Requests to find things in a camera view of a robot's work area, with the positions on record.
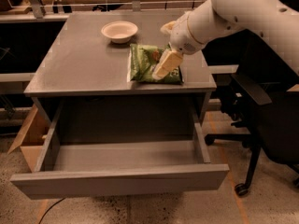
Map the wooden workbench with metal frame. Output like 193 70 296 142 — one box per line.
0 0 206 23

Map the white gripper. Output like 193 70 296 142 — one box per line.
152 0 237 80

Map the grey open top drawer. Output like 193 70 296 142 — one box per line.
11 96 229 199

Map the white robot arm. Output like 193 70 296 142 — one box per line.
153 0 299 79

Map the black office chair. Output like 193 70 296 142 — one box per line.
203 30 299 197

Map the white paper bowl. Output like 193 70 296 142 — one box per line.
101 21 138 44

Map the green jalapeno chip bag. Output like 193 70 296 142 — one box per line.
127 44 183 84

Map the black floor cable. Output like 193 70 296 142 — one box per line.
37 197 67 224

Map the cardboard box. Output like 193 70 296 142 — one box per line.
7 105 50 173

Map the grey cabinet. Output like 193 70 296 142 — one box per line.
23 10 218 133

